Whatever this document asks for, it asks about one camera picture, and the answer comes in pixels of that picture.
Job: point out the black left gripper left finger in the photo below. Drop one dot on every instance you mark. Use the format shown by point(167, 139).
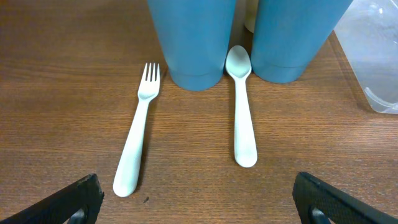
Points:
point(79, 202)

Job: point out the white plastic fork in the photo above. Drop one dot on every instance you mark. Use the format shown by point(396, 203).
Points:
point(127, 173)

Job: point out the blue plastic cup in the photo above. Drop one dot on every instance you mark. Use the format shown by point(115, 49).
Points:
point(289, 33)
point(194, 37)

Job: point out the cream plastic cup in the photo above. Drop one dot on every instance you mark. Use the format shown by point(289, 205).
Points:
point(250, 14)

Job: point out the white plastic spoon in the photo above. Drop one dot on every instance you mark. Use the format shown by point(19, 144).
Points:
point(238, 66)

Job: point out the clear plastic container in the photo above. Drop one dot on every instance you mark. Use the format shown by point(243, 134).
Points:
point(367, 33)

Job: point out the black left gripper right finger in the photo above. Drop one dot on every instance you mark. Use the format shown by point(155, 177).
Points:
point(319, 202)

